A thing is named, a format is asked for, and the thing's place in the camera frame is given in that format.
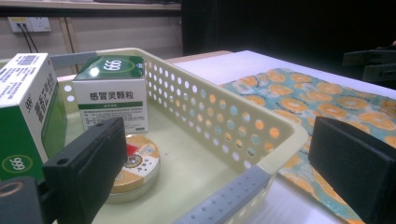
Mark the black curtain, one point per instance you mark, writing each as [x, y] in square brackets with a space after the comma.
[280, 25]

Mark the tall green white medicine box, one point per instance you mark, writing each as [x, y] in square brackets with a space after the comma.
[25, 93]

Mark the cube green white medicine box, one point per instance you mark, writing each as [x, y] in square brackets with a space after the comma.
[109, 93]

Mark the cream perforated plastic basket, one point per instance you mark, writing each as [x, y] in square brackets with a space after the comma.
[193, 174]

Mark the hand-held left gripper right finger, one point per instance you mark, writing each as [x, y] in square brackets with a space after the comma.
[358, 165]

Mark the round gold tin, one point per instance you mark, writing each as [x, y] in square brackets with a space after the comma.
[141, 168]

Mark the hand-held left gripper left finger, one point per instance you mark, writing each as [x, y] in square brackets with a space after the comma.
[87, 161]

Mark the white wall socket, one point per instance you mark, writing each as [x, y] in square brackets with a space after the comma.
[40, 24]

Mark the orange print cloth tote bag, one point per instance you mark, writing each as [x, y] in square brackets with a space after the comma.
[295, 102]

